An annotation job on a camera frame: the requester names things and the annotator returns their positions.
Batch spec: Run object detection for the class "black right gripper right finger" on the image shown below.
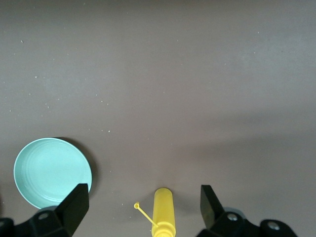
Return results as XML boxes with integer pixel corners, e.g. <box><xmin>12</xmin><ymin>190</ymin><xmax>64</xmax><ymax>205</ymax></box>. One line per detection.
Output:
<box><xmin>197</xmin><ymin>184</ymin><xmax>261</xmax><ymax>237</ymax></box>

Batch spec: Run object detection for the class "mint green plate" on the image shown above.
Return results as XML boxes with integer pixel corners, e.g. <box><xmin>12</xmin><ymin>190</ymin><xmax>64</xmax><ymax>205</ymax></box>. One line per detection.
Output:
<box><xmin>13</xmin><ymin>137</ymin><xmax>93</xmax><ymax>210</ymax></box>

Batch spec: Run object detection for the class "yellow squeeze sauce bottle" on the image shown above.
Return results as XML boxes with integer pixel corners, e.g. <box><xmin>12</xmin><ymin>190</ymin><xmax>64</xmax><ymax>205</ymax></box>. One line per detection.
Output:
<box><xmin>133</xmin><ymin>188</ymin><xmax>177</xmax><ymax>237</ymax></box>

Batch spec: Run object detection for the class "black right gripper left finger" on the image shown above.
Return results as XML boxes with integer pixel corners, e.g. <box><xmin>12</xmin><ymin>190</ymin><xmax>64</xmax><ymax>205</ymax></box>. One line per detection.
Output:
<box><xmin>14</xmin><ymin>183</ymin><xmax>89</xmax><ymax>237</ymax></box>

